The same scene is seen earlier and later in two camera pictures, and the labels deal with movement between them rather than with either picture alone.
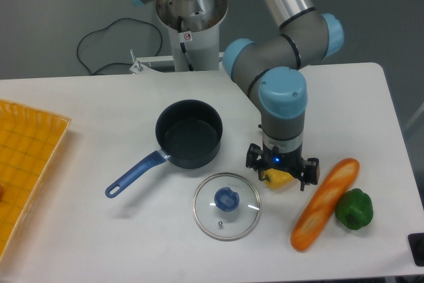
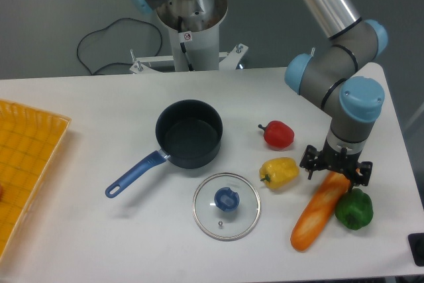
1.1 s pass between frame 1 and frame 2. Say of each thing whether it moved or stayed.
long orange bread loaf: stayed
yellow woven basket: stayed
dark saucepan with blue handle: stayed
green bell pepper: stayed
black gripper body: moved
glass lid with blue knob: stayed
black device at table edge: stayed
